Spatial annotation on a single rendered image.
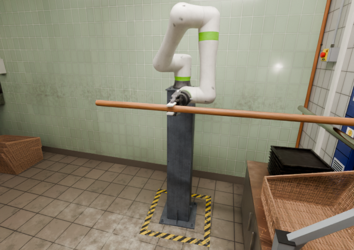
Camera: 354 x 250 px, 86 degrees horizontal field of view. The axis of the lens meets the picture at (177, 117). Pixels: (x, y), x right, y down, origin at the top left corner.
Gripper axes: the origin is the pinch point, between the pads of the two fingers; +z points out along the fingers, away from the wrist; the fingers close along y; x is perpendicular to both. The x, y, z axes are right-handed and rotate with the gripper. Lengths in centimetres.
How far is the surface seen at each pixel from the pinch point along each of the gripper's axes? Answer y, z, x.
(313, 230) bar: 19, 36, -48
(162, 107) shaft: -0.4, 1.7, 3.8
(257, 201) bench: 62, -25, -49
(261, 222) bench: 62, -8, -48
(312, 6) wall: -66, -124, -91
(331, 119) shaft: -1, 2, -63
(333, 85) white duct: -5, -82, -100
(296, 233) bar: 23, 35, -45
